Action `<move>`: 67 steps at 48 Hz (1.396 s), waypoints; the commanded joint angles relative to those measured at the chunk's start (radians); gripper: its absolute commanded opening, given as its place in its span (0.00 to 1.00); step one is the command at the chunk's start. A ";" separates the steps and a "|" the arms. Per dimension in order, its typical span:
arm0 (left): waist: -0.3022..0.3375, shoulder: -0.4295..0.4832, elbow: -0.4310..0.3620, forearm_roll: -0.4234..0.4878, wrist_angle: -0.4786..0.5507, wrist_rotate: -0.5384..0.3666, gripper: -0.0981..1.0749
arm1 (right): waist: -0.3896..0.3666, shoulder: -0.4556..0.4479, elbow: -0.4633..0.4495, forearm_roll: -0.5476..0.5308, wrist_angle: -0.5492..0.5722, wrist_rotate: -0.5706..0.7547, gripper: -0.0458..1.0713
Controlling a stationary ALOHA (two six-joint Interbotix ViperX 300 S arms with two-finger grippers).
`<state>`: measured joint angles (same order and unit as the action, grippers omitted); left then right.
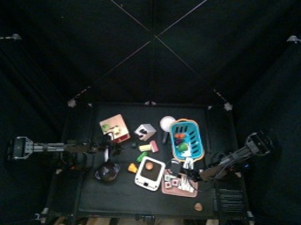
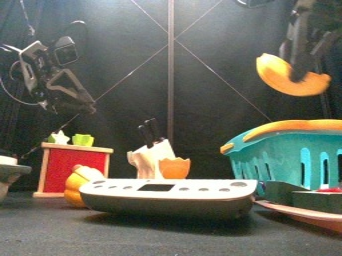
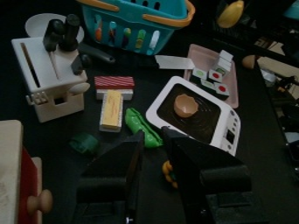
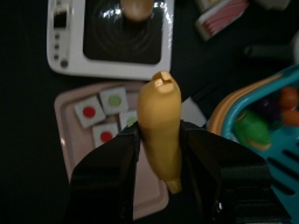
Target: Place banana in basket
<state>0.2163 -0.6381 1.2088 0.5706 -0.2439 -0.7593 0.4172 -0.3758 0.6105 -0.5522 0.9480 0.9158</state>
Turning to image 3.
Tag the green-centre sushi roll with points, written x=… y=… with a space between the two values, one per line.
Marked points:
x=207 y=85
x=199 y=74

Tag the white wooden knife block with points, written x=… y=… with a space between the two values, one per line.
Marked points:
x=43 y=75

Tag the dark green toy piece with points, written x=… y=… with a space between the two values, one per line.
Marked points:
x=83 y=143

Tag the brown toy egg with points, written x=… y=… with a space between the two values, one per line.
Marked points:
x=249 y=61

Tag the brown eggshell half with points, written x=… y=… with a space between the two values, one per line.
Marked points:
x=186 y=105

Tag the pink tray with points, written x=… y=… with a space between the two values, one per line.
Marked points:
x=202 y=57

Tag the white sushi roll stack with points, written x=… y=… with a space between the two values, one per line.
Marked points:
x=225 y=61

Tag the red striped toy sushi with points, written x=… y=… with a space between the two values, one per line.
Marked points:
x=114 y=83

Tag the white toy induction stove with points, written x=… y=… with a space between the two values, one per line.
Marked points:
x=212 y=116

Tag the wooden toy cabinet with knob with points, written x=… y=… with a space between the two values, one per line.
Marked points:
x=11 y=169

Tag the green toy pea pod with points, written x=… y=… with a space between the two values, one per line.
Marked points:
x=140 y=125

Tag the yellow orange toy piece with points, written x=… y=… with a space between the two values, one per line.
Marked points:
x=168 y=172

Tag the red-centre sushi roll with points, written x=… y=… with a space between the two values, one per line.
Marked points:
x=222 y=90
x=215 y=75

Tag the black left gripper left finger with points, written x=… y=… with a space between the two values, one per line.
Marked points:
x=112 y=175

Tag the teal object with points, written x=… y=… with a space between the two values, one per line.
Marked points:
x=293 y=8

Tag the yellow toy banana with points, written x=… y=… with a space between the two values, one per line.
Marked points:
x=231 y=13

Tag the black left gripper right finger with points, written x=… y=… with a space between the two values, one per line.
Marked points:
x=206 y=172

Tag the white paper label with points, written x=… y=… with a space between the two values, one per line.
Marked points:
x=175 y=62

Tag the white round plate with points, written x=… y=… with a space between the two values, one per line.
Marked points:
x=36 y=24

